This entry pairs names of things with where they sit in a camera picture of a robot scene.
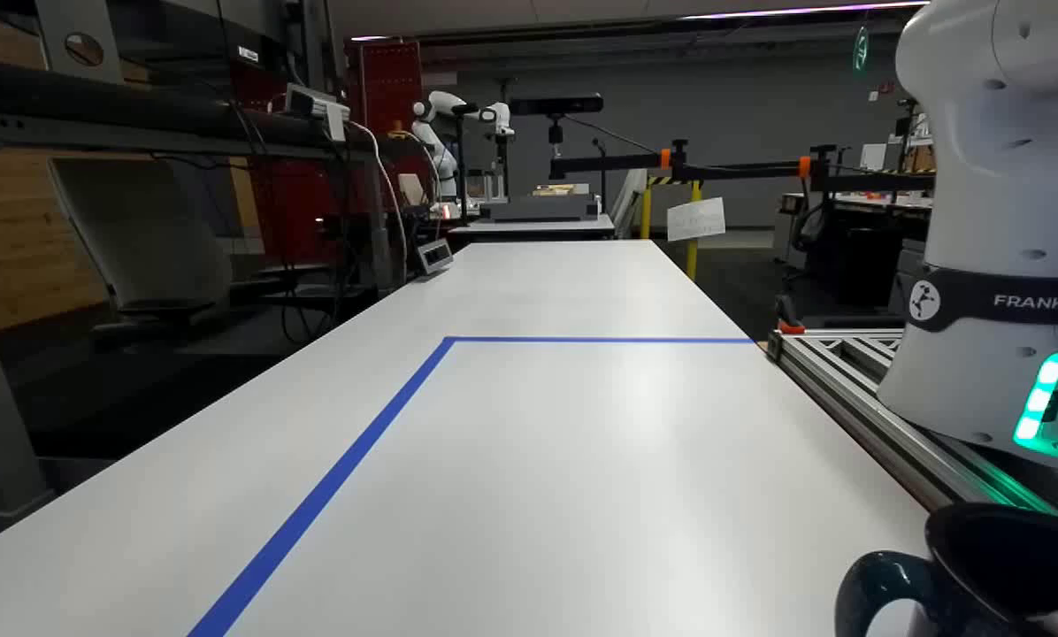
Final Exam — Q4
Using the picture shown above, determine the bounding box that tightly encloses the black articulated camera boom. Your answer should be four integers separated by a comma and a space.
548, 136, 934, 189

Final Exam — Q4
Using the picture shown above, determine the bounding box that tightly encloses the orange black bar clamp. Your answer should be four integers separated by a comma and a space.
776, 292, 806, 336

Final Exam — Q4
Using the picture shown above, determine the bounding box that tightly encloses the small grey display box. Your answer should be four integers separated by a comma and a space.
418, 240, 454, 276

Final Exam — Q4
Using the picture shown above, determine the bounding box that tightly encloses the aluminium extrusion mounting frame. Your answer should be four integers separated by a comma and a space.
764, 330, 1058, 515

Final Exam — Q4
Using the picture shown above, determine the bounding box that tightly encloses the blue tape line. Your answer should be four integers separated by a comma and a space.
188, 336, 743, 637

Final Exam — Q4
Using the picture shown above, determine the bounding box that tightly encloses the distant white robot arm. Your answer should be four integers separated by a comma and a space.
411, 87, 514, 199

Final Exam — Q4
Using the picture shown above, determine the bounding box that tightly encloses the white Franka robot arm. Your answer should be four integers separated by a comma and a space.
878, 0, 1058, 467

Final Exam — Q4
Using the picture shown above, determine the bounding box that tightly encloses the dark teal ceramic mug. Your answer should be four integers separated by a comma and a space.
834, 503, 1058, 637

